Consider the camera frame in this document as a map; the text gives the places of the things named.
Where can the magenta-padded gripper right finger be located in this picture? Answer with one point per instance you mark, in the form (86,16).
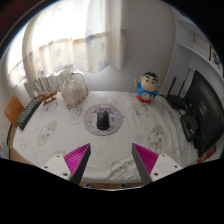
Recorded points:
(146,159)

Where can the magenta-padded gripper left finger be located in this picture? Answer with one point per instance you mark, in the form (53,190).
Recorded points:
(76,159)

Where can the black computer mouse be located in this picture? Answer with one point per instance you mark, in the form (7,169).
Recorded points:
(103,120)

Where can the white printed tablecloth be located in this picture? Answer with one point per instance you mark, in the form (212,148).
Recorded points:
(66,133)

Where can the red flat box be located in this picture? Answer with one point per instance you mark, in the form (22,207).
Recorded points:
(207,155)

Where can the black router with antennas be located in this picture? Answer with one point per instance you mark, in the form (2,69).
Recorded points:
(175,101)

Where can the black keyboard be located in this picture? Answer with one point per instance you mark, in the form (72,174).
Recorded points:
(28,113)

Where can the white cloth-covered jug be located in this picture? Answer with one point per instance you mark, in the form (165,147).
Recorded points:
(72,91)

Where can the wooden model ship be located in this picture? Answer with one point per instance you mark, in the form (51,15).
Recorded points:
(48,96)

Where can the cartoon boy figurine clock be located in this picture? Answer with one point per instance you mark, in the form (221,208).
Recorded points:
(147,87)

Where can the black computer monitor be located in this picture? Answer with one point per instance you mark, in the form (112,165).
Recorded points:
(208,110)

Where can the brown wooden chair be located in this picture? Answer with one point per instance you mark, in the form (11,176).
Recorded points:
(13,110)

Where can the white radiator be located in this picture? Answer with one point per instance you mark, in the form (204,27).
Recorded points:
(31,87)

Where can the white star-print curtain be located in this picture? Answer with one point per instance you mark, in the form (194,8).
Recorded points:
(83,33)

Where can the white wall shelf unit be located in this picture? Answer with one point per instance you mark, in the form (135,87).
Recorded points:
(200,53)

